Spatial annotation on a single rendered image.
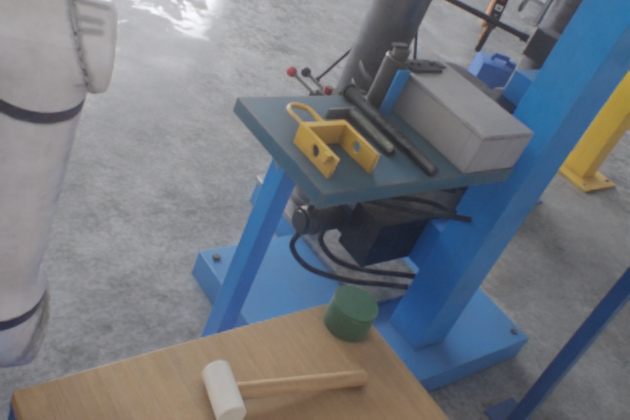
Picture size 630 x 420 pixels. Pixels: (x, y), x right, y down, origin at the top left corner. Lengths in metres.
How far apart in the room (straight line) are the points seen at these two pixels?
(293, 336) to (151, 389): 0.32
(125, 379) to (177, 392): 0.09
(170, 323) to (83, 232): 0.54
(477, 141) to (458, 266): 0.75
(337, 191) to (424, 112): 0.53
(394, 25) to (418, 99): 0.73
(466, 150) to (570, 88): 0.45
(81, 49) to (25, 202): 0.26
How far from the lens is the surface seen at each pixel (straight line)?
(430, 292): 2.74
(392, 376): 1.49
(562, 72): 2.35
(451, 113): 2.05
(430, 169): 1.91
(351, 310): 1.46
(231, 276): 2.07
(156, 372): 1.30
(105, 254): 2.89
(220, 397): 1.24
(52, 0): 0.87
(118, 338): 2.61
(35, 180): 1.00
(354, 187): 1.72
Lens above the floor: 1.93
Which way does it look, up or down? 31 degrees down
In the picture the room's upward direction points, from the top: 24 degrees clockwise
